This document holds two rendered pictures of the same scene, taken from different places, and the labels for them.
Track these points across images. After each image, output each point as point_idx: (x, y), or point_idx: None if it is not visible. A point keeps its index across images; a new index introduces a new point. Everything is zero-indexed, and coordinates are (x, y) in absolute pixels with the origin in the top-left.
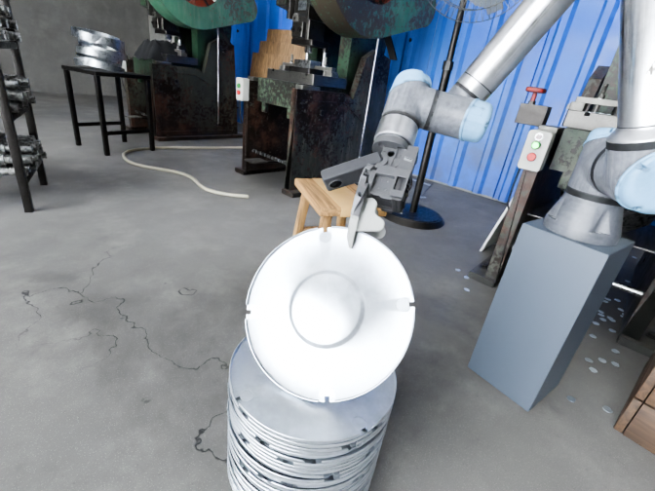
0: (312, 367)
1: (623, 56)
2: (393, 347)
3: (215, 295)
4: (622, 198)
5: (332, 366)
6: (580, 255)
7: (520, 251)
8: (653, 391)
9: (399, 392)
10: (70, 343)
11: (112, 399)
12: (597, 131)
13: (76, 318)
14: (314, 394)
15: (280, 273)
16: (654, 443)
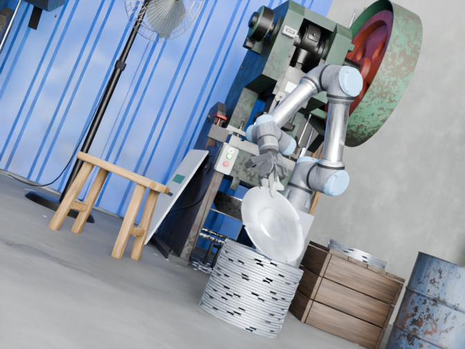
0: (277, 249)
1: (329, 132)
2: (299, 239)
3: (73, 251)
4: (327, 188)
5: (284, 248)
6: (302, 217)
7: None
8: (317, 291)
9: None
10: (67, 269)
11: (144, 297)
12: (305, 157)
13: (34, 255)
14: (281, 260)
15: (250, 207)
16: (317, 321)
